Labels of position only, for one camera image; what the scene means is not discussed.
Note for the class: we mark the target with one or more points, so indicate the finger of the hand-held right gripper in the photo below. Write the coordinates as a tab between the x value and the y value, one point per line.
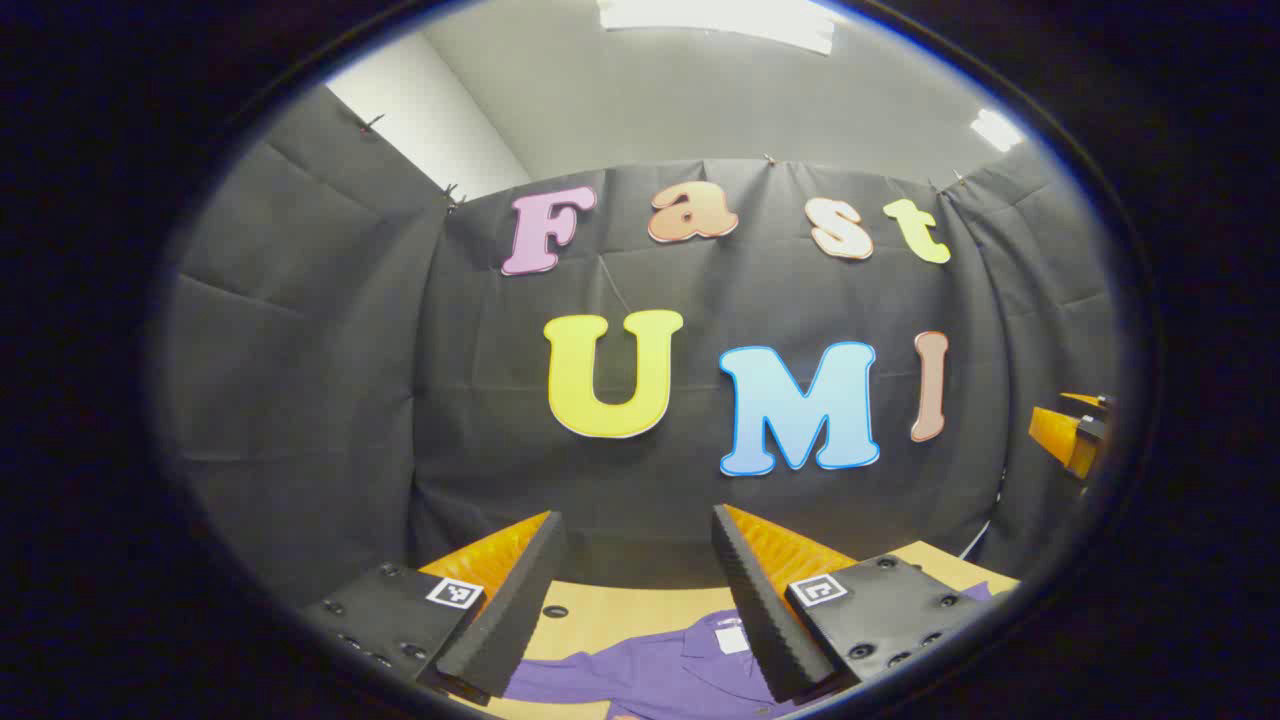
1055	432

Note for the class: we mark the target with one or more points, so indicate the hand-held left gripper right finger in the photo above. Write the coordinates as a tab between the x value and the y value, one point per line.
760	620

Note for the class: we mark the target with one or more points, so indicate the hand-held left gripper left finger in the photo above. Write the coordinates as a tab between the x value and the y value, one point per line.
510	610

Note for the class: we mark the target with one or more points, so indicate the purple knit cardigan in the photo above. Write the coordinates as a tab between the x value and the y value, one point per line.
650	670

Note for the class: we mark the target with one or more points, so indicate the small ceiling light panel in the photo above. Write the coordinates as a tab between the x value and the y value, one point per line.
997	130

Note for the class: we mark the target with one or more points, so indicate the large ceiling light panel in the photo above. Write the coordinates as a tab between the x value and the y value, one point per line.
720	18

